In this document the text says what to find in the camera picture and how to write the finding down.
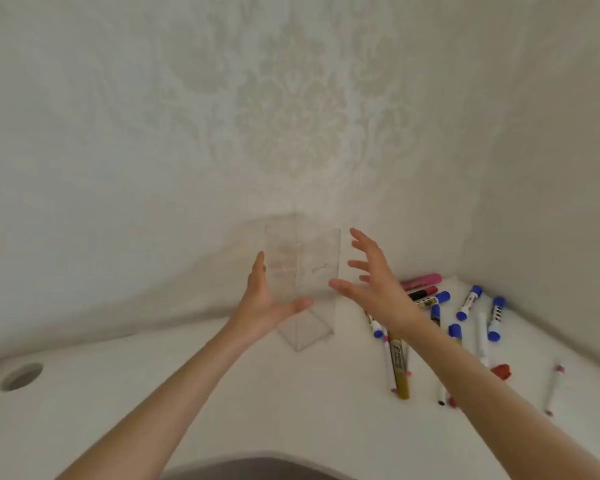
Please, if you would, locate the person's left hand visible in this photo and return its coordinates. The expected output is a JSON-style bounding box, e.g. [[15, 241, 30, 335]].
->
[[227, 251, 314, 343]]

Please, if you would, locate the person's right hand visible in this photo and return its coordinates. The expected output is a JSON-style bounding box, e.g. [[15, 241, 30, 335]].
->
[[328, 228, 425, 339]]

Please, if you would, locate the person's right forearm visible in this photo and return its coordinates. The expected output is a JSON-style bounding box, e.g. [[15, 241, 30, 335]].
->
[[400, 315, 600, 480]]

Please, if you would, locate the person's left forearm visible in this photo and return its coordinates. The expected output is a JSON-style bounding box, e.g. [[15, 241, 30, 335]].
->
[[55, 322, 261, 480]]

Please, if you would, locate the clear square plastic container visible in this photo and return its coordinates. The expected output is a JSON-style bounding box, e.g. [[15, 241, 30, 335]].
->
[[264, 214, 342, 352]]

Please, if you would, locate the pink marker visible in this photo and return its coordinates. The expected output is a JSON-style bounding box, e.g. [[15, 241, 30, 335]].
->
[[400, 273, 442, 291]]

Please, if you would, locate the white marker with purple ends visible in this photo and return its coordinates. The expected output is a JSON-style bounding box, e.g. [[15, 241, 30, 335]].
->
[[382, 330, 399, 394]]

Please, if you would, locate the yellow-label marker with blue cap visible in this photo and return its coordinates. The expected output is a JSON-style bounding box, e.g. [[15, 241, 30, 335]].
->
[[415, 291, 451, 309]]

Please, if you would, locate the gold marker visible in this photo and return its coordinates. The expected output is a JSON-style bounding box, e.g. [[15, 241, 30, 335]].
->
[[389, 335, 411, 400]]

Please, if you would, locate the slim white pen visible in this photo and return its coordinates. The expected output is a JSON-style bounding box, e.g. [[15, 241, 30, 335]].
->
[[477, 312, 491, 368]]

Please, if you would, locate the person's grey clothing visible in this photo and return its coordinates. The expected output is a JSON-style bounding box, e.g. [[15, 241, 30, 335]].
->
[[164, 451, 353, 480]]

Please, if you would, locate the white pen with pink cap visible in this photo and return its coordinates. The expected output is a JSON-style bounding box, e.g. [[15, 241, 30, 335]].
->
[[544, 364, 566, 417]]

